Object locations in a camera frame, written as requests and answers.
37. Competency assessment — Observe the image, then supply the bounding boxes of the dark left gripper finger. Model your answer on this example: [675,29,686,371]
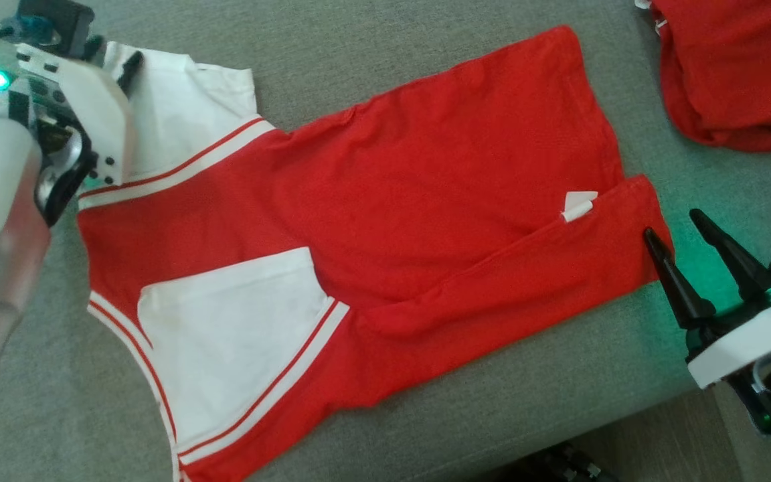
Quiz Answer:
[118,52,144,94]

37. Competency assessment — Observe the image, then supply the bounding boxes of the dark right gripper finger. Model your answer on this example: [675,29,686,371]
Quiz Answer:
[689,209,771,303]
[643,228,717,329]

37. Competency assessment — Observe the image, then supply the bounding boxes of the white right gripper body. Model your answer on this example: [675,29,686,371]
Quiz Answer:
[685,253,771,448]

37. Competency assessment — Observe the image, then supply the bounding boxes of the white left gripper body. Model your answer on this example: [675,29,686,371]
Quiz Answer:
[0,44,135,227]

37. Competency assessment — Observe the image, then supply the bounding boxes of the red shorts with white stripes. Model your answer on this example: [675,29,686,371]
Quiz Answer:
[647,0,771,153]

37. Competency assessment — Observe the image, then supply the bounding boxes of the red and white jersey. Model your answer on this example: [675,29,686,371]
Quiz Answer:
[76,25,675,482]

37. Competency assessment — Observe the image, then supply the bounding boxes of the large grey sofa seat cushion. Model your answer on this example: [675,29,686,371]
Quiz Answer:
[0,0,771,482]

